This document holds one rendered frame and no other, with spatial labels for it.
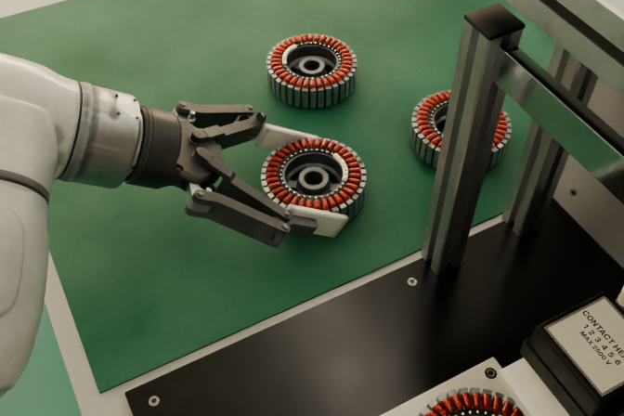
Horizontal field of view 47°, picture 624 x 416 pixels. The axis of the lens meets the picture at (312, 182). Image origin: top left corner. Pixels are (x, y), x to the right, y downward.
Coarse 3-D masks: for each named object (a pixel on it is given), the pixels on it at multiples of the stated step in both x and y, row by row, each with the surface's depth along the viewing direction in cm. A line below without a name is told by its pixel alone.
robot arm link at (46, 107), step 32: (0, 64) 58; (32, 64) 61; (0, 96) 57; (32, 96) 59; (64, 96) 61; (0, 128) 56; (32, 128) 58; (64, 128) 60; (0, 160) 55; (32, 160) 57; (64, 160) 61
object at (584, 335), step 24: (576, 312) 50; (600, 312) 50; (552, 336) 49; (576, 336) 49; (600, 336) 49; (528, 360) 51; (552, 360) 49; (576, 360) 47; (600, 360) 47; (504, 384) 51; (528, 384) 51; (552, 384) 50; (576, 384) 47; (600, 384) 46; (528, 408) 49; (552, 408) 49; (576, 408) 48; (600, 408) 46
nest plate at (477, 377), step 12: (492, 360) 63; (468, 372) 62; (480, 372) 62; (492, 372) 62; (444, 384) 61; (456, 384) 61; (468, 384) 61; (480, 384) 61; (492, 384) 61; (420, 396) 60; (432, 396) 60; (492, 396) 60; (504, 396) 60; (396, 408) 60; (408, 408) 60; (420, 408) 60
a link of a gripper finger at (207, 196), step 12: (204, 192) 66; (204, 204) 66; (216, 204) 67; (228, 204) 67; (240, 204) 68; (204, 216) 67; (216, 216) 67; (228, 216) 67; (240, 216) 67; (252, 216) 67; (264, 216) 68; (240, 228) 68; (252, 228) 68; (264, 228) 68; (276, 228) 68; (288, 228) 69; (264, 240) 69
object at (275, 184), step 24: (288, 144) 80; (312, 144) 80; (336, 144) 80; (264, 168) 78; (288, 168) 79; (312, 168) 78; (336, 168) 79; (360, 168) 78; (264, 192) 76; (288, 192) 75; (312, 192) 77; (336, 192) 75; (360, 192) 75
